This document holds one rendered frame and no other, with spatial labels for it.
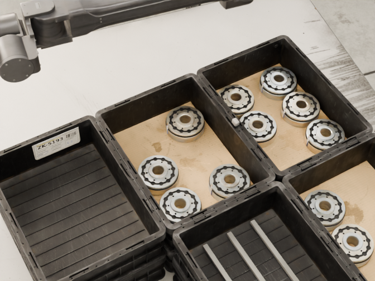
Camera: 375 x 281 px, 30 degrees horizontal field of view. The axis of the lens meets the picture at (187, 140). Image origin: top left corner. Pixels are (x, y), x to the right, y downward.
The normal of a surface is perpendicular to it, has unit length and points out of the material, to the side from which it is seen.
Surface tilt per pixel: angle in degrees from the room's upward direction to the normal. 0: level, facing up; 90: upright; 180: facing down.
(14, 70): 90
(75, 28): 90
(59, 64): 0
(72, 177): 0
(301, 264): 0
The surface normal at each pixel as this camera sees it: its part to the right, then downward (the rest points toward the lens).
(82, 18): 0.36, 0.75
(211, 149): 0.02, -0.61
